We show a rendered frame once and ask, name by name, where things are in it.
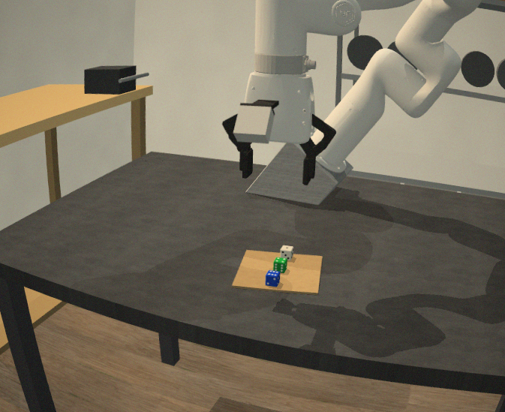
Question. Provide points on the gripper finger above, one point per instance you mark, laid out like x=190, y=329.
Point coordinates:
x=311, y=150
x=246, y=152

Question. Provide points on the green die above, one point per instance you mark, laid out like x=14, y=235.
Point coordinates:
x=280, y=264

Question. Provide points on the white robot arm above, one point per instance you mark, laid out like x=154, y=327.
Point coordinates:
x=281, y=28

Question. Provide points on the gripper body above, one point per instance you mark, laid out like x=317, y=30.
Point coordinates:
x=293, y=115

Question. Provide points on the tan flat mat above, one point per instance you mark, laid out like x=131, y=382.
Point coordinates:
x=301, y=276

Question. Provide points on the blue die with white pips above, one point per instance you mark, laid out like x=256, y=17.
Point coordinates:
x=272, y=278

